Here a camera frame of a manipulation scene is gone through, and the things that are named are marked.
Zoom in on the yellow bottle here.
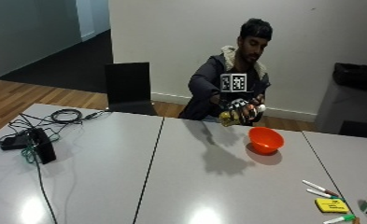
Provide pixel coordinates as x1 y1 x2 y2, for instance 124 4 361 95
218 108 244 128

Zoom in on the white marker cube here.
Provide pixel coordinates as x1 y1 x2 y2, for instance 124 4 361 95
220 73 249 93

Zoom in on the orange plastic bowl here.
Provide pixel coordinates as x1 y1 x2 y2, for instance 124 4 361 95
249 126 286 156

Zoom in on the the person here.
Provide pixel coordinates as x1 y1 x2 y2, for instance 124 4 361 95
177 18 274 123

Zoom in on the grey bin with black bag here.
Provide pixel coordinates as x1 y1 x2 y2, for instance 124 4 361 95
314 62 367 134

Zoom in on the dark chair back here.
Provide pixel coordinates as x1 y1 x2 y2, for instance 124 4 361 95
340 119 367 140

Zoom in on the white marker brown cap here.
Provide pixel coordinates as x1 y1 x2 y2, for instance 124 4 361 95
302 179 341 198

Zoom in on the black chair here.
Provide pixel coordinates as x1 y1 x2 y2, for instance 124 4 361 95
104 62 160 117

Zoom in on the white marker green cap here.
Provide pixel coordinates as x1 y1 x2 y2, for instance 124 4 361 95
305 188 346 201
322 214 358 224

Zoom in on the yellow eraser block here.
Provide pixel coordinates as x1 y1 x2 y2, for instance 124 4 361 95
314 197 352 215

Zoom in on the black upright device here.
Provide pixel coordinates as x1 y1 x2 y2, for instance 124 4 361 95
28 127 60 165

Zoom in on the black flat box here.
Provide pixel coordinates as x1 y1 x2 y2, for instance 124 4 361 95
0 133 32 151

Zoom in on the coiled black cable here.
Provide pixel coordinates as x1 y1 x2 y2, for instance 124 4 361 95
49 108 85 125

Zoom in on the green cable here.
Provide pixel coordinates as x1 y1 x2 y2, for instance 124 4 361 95
20 132 64 165

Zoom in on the long black cable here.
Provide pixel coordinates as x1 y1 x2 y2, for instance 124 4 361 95
9 110 110 224

